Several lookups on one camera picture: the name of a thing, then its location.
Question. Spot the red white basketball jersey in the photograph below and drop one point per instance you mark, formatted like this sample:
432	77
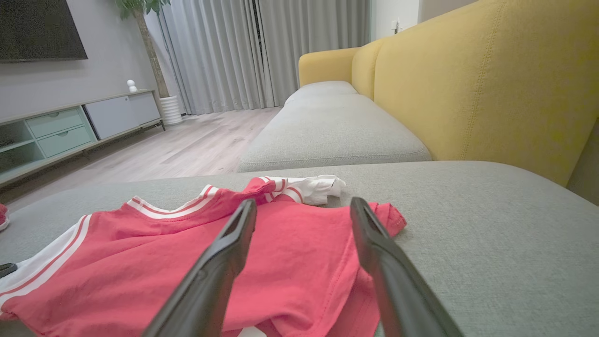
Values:
140	262

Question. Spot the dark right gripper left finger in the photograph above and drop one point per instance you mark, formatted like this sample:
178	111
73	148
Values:
210	276

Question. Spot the yellow sofa backrest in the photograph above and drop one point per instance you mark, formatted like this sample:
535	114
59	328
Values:
491	75

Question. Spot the black wall television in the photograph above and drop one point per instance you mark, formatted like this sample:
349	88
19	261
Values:
37	28

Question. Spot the tall indoor plant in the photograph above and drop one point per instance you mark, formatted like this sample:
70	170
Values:
149	51

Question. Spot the white ribbed plant pot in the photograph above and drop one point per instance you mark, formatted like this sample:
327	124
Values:
171	110

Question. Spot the grey green tv cabinet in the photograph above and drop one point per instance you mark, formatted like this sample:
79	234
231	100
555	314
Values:
65	131

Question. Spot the grey pleated curtain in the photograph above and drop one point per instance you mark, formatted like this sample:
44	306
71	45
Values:
262	51

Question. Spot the small white figurine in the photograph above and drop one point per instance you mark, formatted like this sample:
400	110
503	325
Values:
132	86

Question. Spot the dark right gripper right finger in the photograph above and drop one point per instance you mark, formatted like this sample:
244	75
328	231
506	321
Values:
398	281

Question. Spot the large grey sofa chaise cushion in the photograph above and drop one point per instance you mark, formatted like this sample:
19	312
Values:
491	243

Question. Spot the grey sofa seat cushion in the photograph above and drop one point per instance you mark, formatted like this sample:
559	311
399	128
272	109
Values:
332	131
323	90

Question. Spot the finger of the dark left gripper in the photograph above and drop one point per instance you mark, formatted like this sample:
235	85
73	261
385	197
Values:
6	269

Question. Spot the red white shoe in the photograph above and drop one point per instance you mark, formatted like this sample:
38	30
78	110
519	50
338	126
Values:
3	217

